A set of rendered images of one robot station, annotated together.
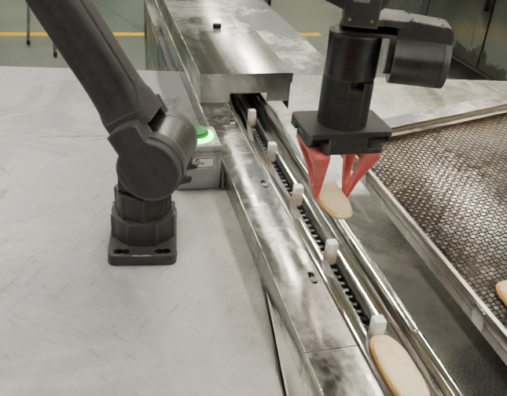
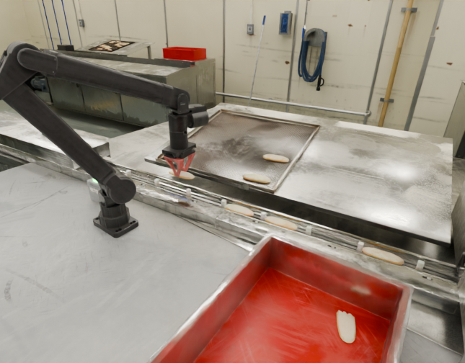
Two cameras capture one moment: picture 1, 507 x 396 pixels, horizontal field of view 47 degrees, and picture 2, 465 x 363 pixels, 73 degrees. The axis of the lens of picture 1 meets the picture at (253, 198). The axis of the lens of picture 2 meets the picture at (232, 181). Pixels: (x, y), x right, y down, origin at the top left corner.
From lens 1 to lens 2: 0.49 m
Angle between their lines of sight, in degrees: 39
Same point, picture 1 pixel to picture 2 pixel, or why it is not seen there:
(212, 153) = not seen: hidden behind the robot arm
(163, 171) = (130, 188)
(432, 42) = (201, 111)
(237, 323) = (181, 227)
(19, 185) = (28, 237)
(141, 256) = (127, 227)
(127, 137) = (113, 180)
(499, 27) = (126, 99)
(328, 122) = (178, 148)
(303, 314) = (203, 210)
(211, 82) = not seen: hidden behind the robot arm
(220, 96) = not seen: hidden behind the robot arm
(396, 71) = (195, 124)
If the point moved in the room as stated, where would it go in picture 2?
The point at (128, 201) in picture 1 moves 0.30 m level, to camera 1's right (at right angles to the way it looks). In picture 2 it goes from (113, 209) to (195, 177)
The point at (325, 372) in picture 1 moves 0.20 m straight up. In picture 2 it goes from (226, 219) to (226, 156)
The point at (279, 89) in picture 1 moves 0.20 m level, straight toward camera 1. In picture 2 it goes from (105, 150) to (127, 166)
